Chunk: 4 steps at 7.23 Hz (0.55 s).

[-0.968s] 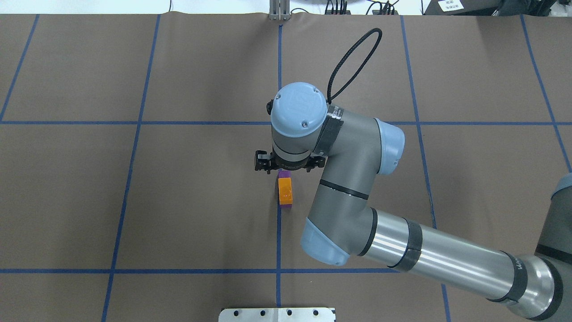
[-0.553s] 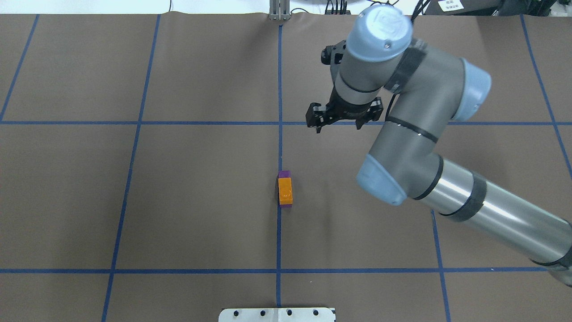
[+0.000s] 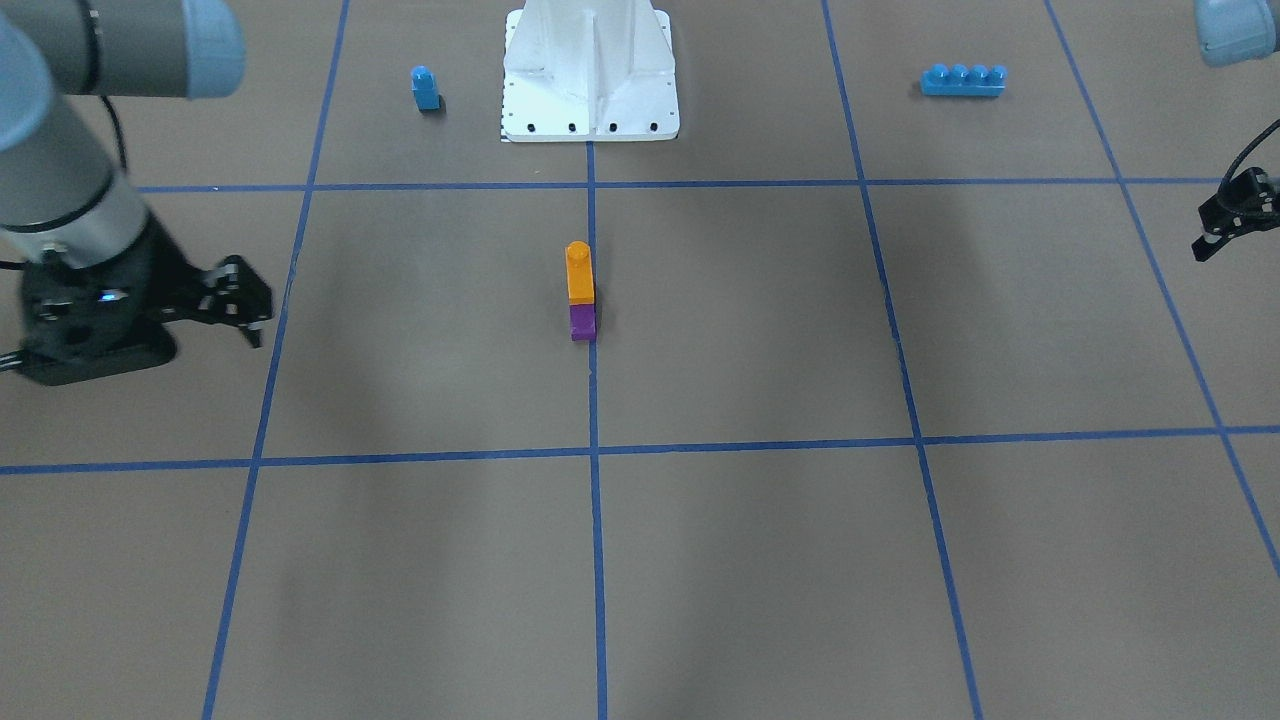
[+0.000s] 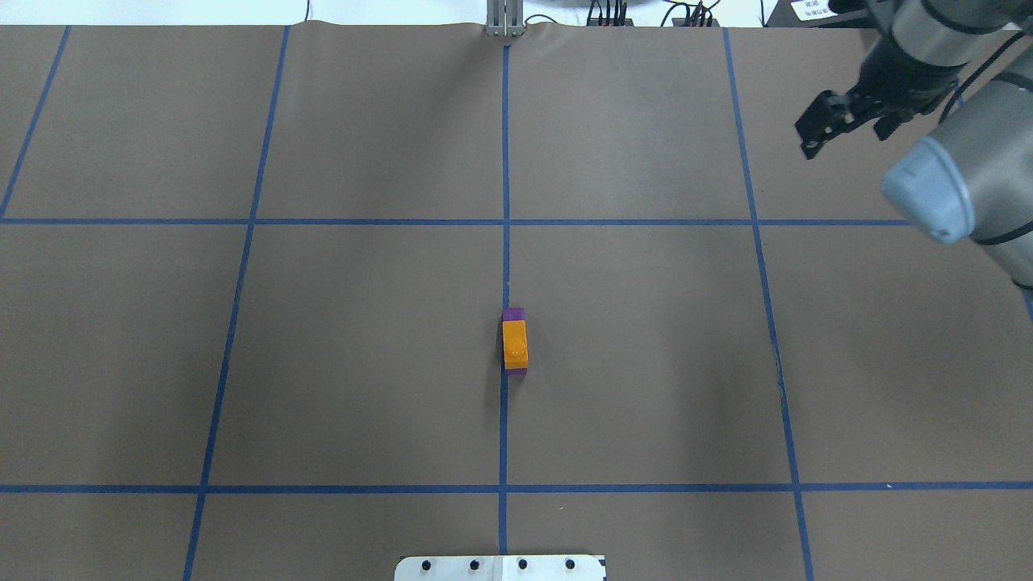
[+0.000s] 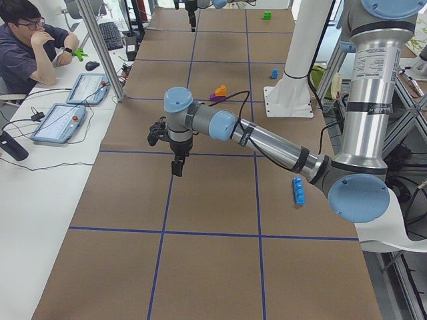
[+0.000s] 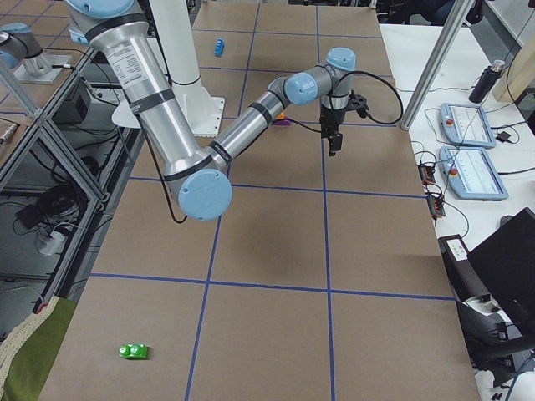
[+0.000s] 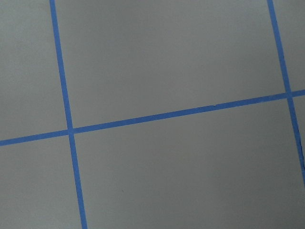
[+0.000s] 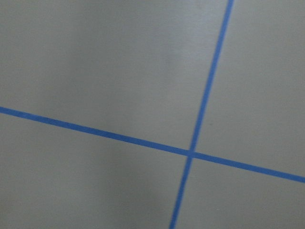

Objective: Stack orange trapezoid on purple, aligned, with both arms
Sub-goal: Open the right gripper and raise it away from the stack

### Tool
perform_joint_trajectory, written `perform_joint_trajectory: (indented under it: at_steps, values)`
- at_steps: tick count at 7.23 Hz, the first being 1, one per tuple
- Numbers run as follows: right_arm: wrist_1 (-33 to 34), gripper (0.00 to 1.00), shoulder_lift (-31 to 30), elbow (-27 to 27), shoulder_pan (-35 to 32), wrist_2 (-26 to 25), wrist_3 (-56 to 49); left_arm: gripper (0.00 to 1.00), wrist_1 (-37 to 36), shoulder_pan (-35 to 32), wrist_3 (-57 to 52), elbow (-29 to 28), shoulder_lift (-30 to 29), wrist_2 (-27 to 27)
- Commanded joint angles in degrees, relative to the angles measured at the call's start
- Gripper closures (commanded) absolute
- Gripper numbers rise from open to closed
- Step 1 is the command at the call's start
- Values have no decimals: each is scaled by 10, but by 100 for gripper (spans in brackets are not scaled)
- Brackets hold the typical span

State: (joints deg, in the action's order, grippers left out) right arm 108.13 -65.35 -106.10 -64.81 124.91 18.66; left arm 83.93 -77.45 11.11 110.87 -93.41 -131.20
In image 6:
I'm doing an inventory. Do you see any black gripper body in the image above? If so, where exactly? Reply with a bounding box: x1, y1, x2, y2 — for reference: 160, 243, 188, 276
319, 90, 369, 138

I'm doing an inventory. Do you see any purple trapezoid block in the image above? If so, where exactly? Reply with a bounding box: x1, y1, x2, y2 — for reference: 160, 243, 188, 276
273, 119, 291, 126

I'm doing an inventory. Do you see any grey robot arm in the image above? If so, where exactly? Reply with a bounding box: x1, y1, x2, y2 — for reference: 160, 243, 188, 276
69, 1, 357, 221

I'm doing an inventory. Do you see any second grey robot base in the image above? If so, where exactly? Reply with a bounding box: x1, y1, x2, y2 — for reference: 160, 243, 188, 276
1, 23, 72, 84

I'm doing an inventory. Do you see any upper teach pendant tablet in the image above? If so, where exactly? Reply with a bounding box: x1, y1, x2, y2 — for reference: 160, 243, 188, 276
440, 103, 496, 149

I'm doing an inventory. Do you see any teach pendant tablet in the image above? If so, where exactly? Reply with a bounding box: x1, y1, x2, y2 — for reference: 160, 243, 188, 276
440, 103, 496, 149
438, 146, 509, 201

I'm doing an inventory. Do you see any long blue stud brick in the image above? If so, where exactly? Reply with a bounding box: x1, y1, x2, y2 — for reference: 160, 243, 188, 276
214, 38, 225, 57

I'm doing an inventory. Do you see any lower teach pendant tablet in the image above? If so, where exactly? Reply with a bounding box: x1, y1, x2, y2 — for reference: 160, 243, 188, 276
438, 146, 509, 201

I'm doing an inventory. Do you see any black water bottle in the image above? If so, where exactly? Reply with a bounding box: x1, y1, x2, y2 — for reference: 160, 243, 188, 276
468, 59, 505, 104

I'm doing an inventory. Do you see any black adapter box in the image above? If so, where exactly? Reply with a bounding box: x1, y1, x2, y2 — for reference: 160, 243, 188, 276
53, 79, 91, 124

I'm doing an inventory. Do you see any green block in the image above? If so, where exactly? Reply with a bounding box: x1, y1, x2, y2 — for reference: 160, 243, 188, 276
118, 343, 149, 360

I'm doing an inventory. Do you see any green cloth with lace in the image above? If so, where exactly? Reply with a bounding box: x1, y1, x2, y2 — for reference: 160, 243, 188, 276
1, 297, 76, 401

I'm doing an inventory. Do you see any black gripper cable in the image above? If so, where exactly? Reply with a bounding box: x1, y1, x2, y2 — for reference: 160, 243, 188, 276
288, 69, 405, 135

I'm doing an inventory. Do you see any aluminium frame post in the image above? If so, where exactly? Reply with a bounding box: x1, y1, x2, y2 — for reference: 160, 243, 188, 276
400, 0, 474, 131

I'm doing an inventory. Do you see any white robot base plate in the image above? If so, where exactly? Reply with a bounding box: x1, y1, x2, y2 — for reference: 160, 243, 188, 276
149, 0, 225, 137

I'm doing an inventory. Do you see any aluminium frame rack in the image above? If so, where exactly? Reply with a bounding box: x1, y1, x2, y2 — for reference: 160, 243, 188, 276
1, 45, 143, 332

